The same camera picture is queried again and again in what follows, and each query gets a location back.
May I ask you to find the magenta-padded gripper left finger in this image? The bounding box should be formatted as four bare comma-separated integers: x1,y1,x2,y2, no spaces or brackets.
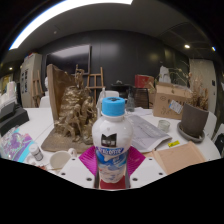
59,145,100,189

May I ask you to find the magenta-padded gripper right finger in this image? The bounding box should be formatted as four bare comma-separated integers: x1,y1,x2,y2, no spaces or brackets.
125,145,168,189

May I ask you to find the white drink bottle blue cap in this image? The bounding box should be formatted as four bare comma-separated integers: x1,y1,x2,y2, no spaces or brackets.
91,96,134,184

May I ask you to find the white ceramic mug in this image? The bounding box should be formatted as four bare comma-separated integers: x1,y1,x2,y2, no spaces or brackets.
49,148,78,170

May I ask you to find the grey printed newspaper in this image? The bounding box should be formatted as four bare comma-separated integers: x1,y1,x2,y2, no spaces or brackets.
126,114,173,154

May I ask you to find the small yellow tag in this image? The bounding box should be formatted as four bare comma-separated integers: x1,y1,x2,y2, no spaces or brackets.
167,140,181,148

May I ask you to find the small glass jar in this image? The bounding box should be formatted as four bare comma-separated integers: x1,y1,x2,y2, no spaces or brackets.
157,119,171,133

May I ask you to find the beige wooden drawing board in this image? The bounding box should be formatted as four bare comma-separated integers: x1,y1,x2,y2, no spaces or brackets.
151,140,207,176

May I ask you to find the golden relief sculpture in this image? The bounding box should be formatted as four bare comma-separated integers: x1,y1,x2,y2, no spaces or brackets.
40,63,98,154

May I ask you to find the small white-lidded paint jar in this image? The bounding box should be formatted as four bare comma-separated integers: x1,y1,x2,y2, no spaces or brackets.
28,143,44,162

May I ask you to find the white spray bottle green label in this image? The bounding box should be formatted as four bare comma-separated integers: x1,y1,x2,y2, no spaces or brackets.
97,87,108,116

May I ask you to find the dark spray bottle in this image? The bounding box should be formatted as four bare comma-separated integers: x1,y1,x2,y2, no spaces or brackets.
125,87,136,113

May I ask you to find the brown cardboard box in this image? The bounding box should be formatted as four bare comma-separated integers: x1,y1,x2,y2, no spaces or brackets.
152,82,193,120

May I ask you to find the dark pot with dried plant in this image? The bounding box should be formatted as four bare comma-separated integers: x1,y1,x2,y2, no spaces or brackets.
176,71,210,144

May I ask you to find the white chair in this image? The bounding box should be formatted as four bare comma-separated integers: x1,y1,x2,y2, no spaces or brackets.
203,111,218,139
98,90,120,99
213,123,224,158
39,95,52,109

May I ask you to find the wooden easel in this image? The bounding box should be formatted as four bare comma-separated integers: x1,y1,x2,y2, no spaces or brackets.
31,69,44,108
74,64,106,104

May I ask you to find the red box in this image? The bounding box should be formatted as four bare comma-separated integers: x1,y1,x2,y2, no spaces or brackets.
134,74,155,89

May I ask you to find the black flat box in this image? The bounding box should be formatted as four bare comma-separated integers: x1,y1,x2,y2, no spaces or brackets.
0,107,30,138
0,101,16,123

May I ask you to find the white plaster bust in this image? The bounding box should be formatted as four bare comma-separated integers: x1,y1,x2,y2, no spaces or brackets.
44,76,50,98

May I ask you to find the black backpack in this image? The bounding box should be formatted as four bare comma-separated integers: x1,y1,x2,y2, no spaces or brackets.
215,133,224,156

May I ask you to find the white cabinet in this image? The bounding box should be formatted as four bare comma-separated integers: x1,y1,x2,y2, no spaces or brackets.
19,52,44,108

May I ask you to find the long ceiling light panel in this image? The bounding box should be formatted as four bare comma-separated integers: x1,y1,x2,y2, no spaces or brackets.
9,0,134,51

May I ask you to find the large black wall screen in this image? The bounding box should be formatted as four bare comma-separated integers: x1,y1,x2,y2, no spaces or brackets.
44,44,92,76

